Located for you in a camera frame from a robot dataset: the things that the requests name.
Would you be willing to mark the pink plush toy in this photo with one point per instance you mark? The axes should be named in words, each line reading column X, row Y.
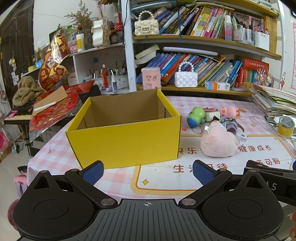
column 217, row 143

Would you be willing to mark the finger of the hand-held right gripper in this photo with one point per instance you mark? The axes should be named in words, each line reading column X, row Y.
column 266, row 167
column 282, row 176

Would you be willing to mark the cream wavy ornament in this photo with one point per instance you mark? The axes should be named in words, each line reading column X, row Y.
column 100, row 33

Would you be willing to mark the stack of picture books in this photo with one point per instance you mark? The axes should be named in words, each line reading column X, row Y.
column 270, row 99

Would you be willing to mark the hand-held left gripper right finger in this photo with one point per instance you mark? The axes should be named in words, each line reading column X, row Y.
column 203, row 172

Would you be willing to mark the clear pen organizer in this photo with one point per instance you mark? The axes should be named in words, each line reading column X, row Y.
column 246, row 34

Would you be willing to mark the green rubber toy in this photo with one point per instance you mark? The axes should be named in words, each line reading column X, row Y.
column 197, row 113

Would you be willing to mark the red paper decoration sheet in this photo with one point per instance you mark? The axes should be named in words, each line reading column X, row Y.
column 53, row 118

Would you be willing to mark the brown glass jar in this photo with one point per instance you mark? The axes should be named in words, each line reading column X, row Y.
column 114, row 37

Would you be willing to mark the row of blue and red books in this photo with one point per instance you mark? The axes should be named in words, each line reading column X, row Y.
column 215, row 69

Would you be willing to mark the white sponge block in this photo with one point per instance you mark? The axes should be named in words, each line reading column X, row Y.
column 210, row 116

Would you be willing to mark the thick lying book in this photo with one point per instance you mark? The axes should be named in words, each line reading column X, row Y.
column 148, row 52
column 143, row 60

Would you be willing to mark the wooden bookshelf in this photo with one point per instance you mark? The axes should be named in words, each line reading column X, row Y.
column 196, row 90

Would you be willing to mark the pink checkered printed tablecloth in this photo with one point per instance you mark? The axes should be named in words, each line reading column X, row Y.
column 161, row 182

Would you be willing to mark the white pen container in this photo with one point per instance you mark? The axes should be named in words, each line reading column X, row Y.
column 261, row 41

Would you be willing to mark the row of colourful books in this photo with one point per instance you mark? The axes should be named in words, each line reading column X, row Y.
column 196, row 20

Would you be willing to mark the orange blue white carton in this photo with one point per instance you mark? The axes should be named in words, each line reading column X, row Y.
column 217, row 85

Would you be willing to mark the yellow cardboard box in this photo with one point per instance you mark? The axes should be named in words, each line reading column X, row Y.
column 127, row 143

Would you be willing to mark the red gold figure decoration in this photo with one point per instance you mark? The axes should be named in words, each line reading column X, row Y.
column 49, row 69

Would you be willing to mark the white brush holder tub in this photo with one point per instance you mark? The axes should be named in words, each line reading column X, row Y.
column 122, row 82

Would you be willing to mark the white bottle yellow label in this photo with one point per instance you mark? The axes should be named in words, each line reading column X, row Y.
column 80, row 42

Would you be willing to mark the dried flower bouquet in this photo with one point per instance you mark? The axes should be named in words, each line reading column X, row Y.
column 81, row 16

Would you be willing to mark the small pink box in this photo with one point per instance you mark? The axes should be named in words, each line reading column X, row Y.
column 72, row 48

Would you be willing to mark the white shelf unit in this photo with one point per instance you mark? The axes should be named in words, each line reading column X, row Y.
column 97, row 60

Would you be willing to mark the brown cardboard sheet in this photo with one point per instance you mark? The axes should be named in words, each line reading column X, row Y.
column 53, row 96

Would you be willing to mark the dark wooden door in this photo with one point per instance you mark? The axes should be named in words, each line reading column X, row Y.
column 20, row 46

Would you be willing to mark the clear spray bottle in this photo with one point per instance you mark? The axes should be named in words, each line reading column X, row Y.
column 113, row 85

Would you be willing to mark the pink pig toy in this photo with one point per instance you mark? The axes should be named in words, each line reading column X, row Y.
column 227, row 110

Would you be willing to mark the woven bamboo board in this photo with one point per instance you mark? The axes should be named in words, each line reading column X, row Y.
column 271, row 34

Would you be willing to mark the white flat folder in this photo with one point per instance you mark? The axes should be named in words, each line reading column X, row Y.
column 189, row 50

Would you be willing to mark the white paper strip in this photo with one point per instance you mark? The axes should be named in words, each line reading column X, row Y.
column 45, row 106

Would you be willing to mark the sparkly pink ornament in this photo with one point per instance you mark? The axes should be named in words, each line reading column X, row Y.
column 264, row 77

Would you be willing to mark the cream pearl handbag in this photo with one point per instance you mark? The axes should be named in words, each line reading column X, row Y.
column 146, row 27

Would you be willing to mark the pink bag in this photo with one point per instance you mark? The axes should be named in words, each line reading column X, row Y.
column 4, row 141

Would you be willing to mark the black electric piano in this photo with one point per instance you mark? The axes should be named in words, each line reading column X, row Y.
column 16, row 121

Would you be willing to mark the white quilted pearl handbag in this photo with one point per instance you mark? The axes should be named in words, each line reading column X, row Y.
column 186, row 80

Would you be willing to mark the brown fleece cloth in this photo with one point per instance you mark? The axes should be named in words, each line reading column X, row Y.
column 25, row 92

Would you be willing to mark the pink cylinder container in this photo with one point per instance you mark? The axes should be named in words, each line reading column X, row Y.
column 150, row 78

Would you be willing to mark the white charger plug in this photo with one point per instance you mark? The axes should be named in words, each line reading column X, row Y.
column 241, row 137

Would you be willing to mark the wide yellow tape roll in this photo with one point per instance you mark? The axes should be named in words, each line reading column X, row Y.
column 283, row 131

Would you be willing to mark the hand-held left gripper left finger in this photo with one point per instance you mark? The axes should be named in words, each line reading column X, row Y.
column 93, row 172

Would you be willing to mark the purple grey small object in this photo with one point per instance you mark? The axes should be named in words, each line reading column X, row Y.
column 230, row 127

